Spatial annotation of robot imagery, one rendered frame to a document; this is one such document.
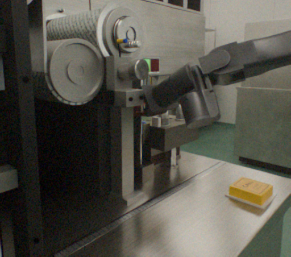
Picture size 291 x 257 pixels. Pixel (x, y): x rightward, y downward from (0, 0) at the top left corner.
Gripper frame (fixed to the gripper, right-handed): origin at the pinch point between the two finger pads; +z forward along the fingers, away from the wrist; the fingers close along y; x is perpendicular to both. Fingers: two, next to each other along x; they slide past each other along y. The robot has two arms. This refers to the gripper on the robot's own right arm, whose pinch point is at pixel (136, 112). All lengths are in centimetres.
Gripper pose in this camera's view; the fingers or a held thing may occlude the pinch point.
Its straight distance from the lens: 67.4
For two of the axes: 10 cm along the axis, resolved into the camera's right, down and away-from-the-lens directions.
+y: 6.8, -1.2, 7.3
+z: -6.4, 4.0, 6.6
